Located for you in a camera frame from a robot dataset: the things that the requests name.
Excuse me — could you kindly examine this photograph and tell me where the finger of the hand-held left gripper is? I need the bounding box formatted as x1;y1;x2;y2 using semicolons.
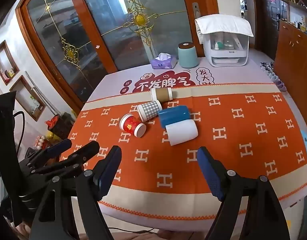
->
26;138;73;167
31;140;100;176

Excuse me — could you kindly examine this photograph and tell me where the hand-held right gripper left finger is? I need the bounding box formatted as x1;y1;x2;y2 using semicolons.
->
29;145;123;240

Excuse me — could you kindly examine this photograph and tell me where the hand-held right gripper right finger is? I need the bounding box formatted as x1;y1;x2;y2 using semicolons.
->
196;146;294;240

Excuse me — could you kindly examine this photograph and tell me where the red patterned paper cup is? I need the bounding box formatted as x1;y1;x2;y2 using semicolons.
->
119;114;147;138

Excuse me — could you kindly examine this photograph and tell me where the white cup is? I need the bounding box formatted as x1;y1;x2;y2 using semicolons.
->
165;119;199;146

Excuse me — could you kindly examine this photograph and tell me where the blue cup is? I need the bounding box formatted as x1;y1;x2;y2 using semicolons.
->
158;105;191;128

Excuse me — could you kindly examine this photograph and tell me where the grey checkered paper cup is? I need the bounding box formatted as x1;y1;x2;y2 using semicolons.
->
137;100;163;120

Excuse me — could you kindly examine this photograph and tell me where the brown sleeve paper cup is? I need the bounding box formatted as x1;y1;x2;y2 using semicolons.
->
151;88;173;103

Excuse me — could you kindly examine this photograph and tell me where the white bead ornament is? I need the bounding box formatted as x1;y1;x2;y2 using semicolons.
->
34;134;52;148

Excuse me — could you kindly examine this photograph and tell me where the dark woven basket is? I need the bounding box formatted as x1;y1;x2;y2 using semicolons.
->
51;112;75;140

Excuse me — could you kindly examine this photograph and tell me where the red knot ornament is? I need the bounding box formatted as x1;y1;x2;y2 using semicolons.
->
45;115;61;132

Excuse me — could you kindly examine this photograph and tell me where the orange patterned tablecloth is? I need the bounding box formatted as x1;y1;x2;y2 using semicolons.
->
59;81;307;217

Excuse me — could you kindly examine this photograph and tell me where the lilac printed table mat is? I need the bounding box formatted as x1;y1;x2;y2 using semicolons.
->
85;48;286;104

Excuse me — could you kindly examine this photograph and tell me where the purple tissue box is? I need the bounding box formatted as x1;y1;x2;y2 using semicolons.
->
151;53;178;70

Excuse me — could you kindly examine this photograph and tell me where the row of shoes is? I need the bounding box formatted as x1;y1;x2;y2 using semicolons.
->
259;61;287;93

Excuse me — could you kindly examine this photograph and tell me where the wooden glass sliding door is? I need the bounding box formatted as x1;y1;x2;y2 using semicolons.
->
16;0;219;103

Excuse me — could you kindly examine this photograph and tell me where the teal canister with brown lid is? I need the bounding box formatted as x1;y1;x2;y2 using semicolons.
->
178;42;200;68

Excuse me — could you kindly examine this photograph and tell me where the white countertop appliance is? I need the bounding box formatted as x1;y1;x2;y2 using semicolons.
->
198;22;250;67

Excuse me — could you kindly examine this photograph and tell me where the wooden cabinet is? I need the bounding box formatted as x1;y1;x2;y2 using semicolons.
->
273;19;307;133

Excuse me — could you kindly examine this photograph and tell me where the white folded cloth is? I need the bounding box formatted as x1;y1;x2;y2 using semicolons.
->
195;14;254;37

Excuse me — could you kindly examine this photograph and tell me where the dark entrance door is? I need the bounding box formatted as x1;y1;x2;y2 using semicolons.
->
258;0;281;60

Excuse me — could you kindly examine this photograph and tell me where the black cable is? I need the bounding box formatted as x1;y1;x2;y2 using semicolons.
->
13;111;26;155

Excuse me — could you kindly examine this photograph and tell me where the wooden framed wall niche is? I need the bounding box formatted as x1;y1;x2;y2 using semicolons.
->
9;75;46;122
0;40;20;86

